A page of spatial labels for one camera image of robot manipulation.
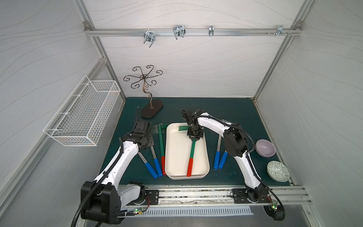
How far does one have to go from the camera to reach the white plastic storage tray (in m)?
0.81

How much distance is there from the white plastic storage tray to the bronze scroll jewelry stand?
0.74ft

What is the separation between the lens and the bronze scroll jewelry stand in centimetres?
88
